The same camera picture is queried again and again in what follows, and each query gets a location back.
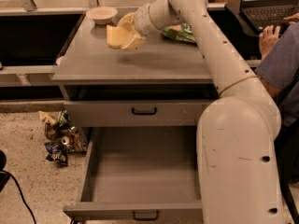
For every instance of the black top drawer handle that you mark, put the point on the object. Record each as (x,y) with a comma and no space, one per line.
(137,112)

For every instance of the person's left hand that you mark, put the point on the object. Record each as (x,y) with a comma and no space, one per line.
(267,39)

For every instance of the yellow sponge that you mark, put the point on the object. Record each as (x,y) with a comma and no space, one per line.
(116,36)

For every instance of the person's left forearm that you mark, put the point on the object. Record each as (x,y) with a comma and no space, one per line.
(273,92)

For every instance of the black middle drawer handle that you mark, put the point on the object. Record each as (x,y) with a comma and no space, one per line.
(145,215)

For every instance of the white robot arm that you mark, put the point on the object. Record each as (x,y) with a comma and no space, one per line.
(236,158)

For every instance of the blue crumpled snack bag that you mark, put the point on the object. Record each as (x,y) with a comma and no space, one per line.
(56,152)

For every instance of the closed grey top drawer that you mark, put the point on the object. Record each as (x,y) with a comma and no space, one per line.
(118,113)

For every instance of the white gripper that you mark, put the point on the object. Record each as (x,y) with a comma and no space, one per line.
(142,21)

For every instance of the green snack bag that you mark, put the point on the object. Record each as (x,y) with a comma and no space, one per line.
(181,32)

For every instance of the seated person in blue shirt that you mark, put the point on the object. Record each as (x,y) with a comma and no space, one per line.
(279,68)

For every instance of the black laptop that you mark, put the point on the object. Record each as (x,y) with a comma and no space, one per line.
(261,13)

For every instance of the black device at left edge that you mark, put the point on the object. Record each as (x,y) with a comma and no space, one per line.
(4,176)

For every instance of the pile of crumpled snack bags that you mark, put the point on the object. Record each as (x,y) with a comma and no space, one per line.
(56,128)

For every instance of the open grey middle drawer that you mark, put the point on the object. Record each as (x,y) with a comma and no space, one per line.
(131,169)

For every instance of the black drawer handle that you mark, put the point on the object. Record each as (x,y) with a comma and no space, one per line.
(145,215)
(137,112)

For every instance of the grey drawer cabinet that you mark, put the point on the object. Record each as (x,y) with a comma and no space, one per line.
(160,70)

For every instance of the person's right hand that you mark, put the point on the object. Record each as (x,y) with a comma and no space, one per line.
(293,19)

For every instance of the soda can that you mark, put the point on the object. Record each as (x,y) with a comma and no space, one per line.
(65,140)

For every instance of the white bowl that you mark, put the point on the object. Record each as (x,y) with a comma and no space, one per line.
(102,15)

